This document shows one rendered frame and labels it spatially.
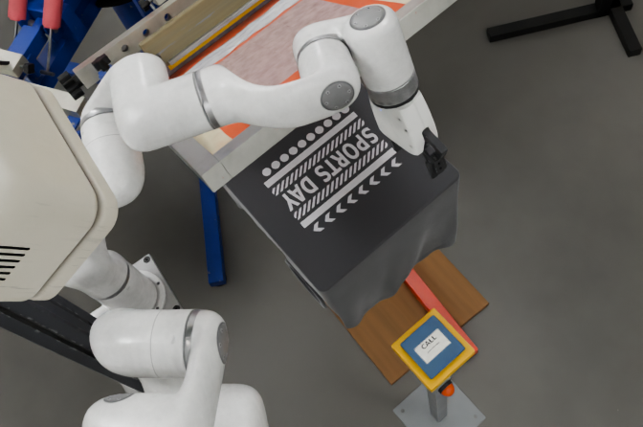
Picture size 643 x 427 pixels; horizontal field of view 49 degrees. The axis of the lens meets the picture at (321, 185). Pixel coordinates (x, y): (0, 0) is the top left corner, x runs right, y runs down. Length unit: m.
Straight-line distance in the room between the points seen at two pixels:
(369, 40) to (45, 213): 0.48
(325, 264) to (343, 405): 0.97
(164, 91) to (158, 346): 0.33
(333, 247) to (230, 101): 0.80
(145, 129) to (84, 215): 0.30
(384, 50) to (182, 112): 0.28
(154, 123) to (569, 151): 2.14
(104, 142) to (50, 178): 0.40
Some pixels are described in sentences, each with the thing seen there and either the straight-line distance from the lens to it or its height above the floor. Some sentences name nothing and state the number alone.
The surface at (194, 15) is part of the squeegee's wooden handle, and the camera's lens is 1.68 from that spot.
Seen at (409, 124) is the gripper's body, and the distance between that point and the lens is 1.03.
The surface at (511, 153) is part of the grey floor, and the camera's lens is 2.86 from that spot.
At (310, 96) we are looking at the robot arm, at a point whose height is 1.76.
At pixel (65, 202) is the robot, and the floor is 1.97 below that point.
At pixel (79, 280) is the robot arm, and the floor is 1.42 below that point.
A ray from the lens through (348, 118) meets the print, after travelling 1.84.
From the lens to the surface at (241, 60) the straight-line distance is 1.54.
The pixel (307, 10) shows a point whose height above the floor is 1.31.
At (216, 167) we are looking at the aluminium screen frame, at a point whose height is 1.56.
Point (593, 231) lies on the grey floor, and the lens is 2.76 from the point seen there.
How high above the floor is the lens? 2.50
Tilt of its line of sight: 62 degrees down
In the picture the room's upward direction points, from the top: 20 degrees counter-clockwise
